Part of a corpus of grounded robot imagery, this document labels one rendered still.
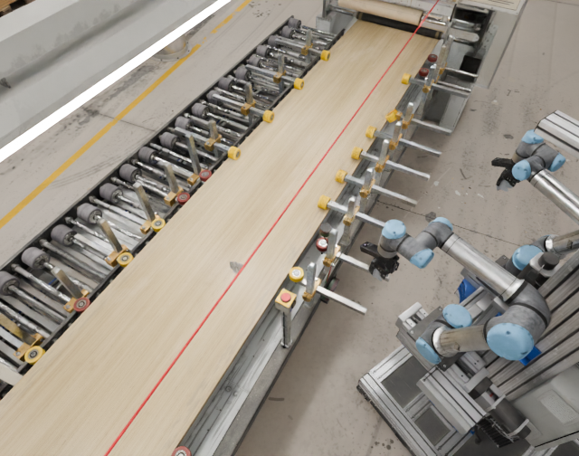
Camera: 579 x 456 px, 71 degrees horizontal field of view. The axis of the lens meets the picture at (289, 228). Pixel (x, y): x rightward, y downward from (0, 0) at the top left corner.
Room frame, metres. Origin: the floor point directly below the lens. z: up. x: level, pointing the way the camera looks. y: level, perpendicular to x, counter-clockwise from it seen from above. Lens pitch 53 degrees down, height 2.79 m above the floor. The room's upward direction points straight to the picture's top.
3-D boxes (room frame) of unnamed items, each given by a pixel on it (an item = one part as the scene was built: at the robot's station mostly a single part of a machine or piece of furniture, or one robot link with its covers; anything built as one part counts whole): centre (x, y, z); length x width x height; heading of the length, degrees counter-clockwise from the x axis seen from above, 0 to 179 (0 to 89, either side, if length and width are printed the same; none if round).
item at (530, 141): (1.35, -1.05, 1.62); 0.09 x 0.08 x 0.11; 29
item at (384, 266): (0.85, -0.38, 1.46); 0.09 x 0.08 x 0.12; 36
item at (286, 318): (0.81, 0.02, 0.93); 0.05 x 0.05 x 0.45; 61
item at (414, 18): (3.80, -1.02, 1.05); 1.43 x 0.12 x 0.12; 61
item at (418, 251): (0.80, -0.45, 1.61); 0.11 x 0.11 x 0.08; 43
